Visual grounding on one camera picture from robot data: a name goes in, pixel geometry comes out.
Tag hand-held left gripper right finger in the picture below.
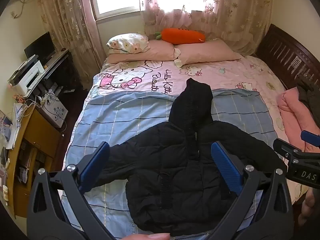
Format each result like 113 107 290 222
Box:
211 141 294 240

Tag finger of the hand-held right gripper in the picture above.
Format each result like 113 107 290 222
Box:
273 138 302 161
301 130 320 147

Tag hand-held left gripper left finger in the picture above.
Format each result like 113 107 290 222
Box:
27 142 118 240

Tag black hooded puffer jacket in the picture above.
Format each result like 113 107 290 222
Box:
94 78 288 237

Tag person's right hand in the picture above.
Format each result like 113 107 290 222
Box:
299 187 316 228

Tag person's left hand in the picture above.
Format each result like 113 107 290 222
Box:
122 233 171 240

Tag pink folded quilt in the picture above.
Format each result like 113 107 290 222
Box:
276 89 320 153

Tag dark olive garment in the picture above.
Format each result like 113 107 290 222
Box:
296 75 320 115

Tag blue plaid blanket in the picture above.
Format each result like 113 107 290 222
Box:
61 88 283 240

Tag yellow wooden cabinet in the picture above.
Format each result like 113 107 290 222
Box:
6 107 63 219

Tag white floral box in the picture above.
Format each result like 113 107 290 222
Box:
40 95 69 128

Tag dark wooden headboard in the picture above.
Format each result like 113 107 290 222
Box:
252 24 320 90

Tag pile of papers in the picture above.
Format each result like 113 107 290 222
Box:
0 102 28 150

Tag pink cartoon print bed sheet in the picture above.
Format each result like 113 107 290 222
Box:
92 55 290 145

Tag dark computer desk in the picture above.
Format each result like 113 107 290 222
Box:
25 49 75 105

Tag white printer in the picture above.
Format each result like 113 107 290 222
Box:
8 54 46 96

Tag pink pillow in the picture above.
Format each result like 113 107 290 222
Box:
174 38 242 68
108 41 175 62

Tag floral white pillow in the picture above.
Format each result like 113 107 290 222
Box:
106 33 151 54

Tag black computer monitor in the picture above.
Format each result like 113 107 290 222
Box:
24 31 56 63

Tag orange carrot plush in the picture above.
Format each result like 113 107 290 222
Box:
154 28 206 46

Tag beige floral lace curtain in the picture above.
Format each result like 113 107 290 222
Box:
34 0 107 63

